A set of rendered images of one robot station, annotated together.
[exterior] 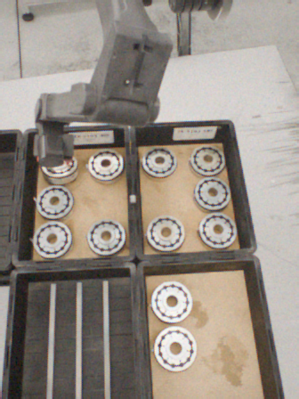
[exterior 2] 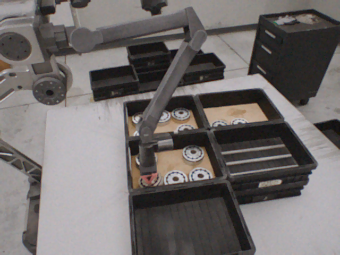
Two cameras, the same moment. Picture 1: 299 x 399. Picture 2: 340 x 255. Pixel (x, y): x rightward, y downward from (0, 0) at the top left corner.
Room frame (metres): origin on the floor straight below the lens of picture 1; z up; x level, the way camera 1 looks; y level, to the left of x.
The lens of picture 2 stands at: (0.47, 0.97, 1.80)
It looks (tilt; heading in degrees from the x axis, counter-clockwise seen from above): 42 degrees down; 267
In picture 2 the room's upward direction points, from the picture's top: 1 degrees counter-clockwise
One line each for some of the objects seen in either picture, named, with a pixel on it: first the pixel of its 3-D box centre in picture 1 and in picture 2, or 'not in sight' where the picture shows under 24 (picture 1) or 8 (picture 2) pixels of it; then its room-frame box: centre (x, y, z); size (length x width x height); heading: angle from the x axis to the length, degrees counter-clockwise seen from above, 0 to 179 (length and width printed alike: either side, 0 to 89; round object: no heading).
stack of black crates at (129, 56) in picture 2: not in sight; (149, 69); (0.53, -1.57, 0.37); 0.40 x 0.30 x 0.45; 13
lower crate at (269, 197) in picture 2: not in sight; (253, 170); (0.02, 0.16, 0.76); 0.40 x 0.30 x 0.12; 5
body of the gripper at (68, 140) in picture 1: (52, 141); (147, 159); (0.52, 0.25, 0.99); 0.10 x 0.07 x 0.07; 95
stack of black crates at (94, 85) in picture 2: not in sight; (116, 96); (0.83, -1.09, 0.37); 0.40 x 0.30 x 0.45; 13
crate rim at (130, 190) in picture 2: (76, 191); (172, 159); (0.42, 0.19, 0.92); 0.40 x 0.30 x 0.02; 5
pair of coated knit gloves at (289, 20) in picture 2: not in sight; (285, 19); (-0.76, -1.48, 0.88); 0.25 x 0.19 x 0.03; 13
